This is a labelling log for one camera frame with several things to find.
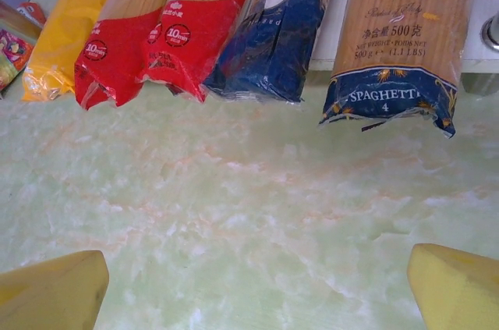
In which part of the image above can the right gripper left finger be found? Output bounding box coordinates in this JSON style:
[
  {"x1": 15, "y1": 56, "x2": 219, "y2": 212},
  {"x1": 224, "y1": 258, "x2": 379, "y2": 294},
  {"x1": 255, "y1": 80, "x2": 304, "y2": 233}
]
[{"x1": 0, "y1": 250, "x2": 110, "y2": 330}]

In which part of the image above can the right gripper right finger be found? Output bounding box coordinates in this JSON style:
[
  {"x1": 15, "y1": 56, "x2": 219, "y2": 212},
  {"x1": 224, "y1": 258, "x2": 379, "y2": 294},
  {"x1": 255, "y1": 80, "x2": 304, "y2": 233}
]
[{"x1": 406, "y1": 243, "x2": 499, "y2": 330}]

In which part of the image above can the red spaghetti pack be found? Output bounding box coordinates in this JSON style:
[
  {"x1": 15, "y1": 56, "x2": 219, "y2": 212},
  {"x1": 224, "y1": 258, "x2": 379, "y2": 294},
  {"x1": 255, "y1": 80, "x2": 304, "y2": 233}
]
[
  {"x1": 73, "y1": 0, "x2": 184, "y2": 111},
  {"x1": 136, "y1": 0, "x2": 266, "y2": 105}
]

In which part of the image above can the yellow spaghetti pack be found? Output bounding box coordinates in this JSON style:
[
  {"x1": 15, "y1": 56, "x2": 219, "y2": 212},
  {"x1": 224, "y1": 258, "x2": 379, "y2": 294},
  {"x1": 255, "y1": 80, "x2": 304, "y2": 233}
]
[{"x1": 21, "y1": 0, "x2": 126, "y2": 103}]

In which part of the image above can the blue gold Spaghetti 4 pack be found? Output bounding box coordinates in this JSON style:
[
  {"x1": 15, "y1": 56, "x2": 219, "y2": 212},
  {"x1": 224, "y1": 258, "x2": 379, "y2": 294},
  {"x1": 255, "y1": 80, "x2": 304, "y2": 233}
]
[{"x1": 318, "y1": 0, "x2": 479, "y2": 140}]

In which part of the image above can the dark blue portrait spaghetti pack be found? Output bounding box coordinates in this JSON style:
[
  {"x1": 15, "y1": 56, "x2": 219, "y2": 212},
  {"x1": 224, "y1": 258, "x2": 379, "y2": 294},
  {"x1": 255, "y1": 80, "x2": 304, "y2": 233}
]
[{"x1": 202, "y1": 0, "x2": 338, "y2": 107}]

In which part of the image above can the red orange Fox's candy bag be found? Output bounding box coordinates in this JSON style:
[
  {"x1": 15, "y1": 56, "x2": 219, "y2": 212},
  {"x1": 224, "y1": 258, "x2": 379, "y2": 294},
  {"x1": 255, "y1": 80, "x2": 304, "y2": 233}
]
[{"x1": 0, "y1": 28, "x2": 35, "y2": 92}]

